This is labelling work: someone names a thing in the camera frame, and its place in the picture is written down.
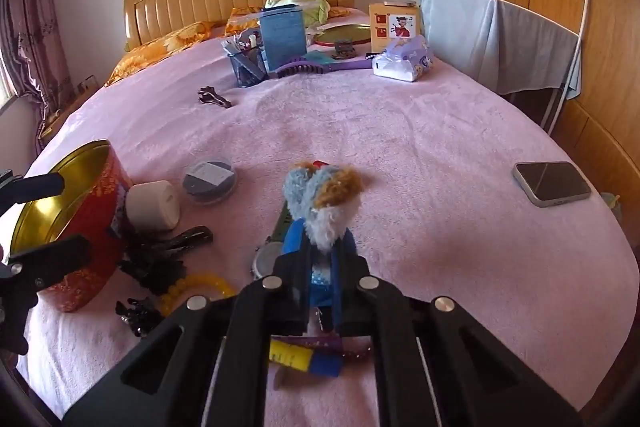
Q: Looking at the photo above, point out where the purple tissue pack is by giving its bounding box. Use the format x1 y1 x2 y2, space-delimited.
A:
372 34 435 84

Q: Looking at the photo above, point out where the grey smartphone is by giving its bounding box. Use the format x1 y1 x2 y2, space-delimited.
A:
512 161 593 208

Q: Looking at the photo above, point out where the purple curtain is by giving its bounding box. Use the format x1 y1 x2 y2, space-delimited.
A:
0 0 77 144

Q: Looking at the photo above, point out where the green frog plush toy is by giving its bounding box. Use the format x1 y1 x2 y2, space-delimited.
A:
264 0 332 28

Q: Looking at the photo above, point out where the white drying rack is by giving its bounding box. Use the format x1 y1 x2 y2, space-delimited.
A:
542 0 594 134

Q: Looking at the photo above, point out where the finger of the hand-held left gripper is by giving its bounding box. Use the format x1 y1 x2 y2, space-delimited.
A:
0 234 94 294
0 169 66 215

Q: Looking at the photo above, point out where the black hair clip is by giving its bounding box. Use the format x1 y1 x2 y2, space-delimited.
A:
167 227 214 254

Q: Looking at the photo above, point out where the red round metal tin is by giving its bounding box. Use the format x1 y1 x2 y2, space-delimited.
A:
9 138 134 314

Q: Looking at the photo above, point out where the orange printed box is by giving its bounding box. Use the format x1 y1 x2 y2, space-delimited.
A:
369 1 421 56

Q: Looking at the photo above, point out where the light blue towel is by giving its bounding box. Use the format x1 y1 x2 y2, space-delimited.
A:
420 0 584 100

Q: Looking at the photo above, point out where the wooden nightstand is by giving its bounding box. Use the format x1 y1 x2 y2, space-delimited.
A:
37 76 101 148

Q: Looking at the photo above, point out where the yellow bead bracelet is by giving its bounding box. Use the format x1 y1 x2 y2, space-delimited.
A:
159 272 239 316

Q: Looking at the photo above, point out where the brown hair claw clip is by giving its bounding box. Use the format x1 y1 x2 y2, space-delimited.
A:
197 87 234 110

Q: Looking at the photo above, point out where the small orange floral pillow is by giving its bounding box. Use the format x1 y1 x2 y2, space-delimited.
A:
225 6 266 38

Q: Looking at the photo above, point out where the blue cardboard box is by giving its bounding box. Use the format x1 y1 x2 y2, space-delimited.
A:
258 5 307 73

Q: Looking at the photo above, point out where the green hair clip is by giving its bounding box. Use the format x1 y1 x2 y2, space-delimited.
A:
267 202 294 244

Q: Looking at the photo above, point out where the large orange floral pillow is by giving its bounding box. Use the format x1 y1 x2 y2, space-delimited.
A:
105 21 226 88

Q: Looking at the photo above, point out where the white foam roll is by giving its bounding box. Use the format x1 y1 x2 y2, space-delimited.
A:
125 180 181 233

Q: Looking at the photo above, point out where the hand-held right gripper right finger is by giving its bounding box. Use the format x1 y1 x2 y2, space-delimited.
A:
330 227 587 427

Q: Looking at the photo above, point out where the blue mesh pen holder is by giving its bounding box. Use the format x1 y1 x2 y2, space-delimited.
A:
229 47 271 88

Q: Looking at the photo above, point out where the black lace hair accessory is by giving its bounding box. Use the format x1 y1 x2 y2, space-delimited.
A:
117 232 189 296

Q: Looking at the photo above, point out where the round clear plastic container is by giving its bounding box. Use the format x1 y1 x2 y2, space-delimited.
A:
181 160 236 206

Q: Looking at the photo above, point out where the round metal compact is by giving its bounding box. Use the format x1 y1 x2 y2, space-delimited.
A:
251 241 286 282

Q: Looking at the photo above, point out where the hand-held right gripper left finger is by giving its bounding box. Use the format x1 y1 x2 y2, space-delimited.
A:
60 226 314 427

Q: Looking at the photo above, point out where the black beaded hair accessory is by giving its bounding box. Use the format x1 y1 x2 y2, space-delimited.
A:
116 297 166 339

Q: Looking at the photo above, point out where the purple hairbrush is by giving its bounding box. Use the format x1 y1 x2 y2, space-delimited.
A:
270 57 374 80

